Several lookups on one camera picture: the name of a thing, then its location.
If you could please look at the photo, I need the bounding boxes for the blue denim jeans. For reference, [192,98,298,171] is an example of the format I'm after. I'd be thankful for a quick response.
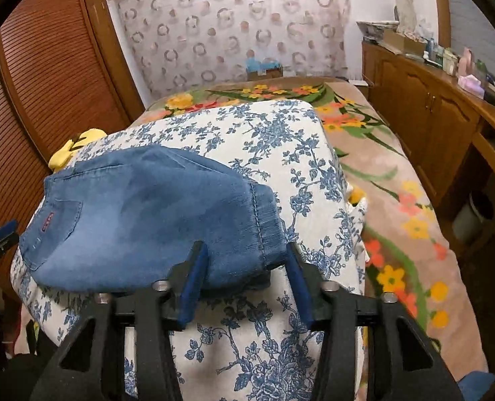
[19,145,286,292]

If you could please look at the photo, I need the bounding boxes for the blue floral white quilt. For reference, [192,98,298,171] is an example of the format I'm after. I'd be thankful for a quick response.
[11,100,367,400]

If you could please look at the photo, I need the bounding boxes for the floral beige bed blanket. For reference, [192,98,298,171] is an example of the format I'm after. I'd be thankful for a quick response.
[136,77,488,400]

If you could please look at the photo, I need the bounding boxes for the yellow Pikachu plush toy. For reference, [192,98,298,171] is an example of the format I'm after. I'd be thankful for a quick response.
[48,129,107,173]

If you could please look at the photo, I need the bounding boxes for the wooden sideboard cabinet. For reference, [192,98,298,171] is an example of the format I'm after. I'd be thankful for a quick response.
[362,42,495,256]

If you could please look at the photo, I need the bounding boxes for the cardboard box with blue bag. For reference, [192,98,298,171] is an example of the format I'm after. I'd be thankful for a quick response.
[246,49,283,82]

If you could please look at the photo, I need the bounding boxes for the brown louvered wardrobe door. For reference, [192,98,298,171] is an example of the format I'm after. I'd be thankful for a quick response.
[0,0,144,229]

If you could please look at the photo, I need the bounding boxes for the cardboard box on cabinet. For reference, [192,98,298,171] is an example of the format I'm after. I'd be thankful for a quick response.
[381,30,426,55]

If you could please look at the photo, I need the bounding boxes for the circle patterned sheer curtain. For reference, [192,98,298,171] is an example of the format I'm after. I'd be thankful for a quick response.
[113,0,351,99]

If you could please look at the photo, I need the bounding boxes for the pink bottle on cabinet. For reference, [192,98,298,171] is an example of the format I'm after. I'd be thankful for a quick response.
[458,47,473,78]

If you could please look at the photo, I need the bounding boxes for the grey window blind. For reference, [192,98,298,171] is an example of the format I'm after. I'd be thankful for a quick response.
[449,0,495,76]

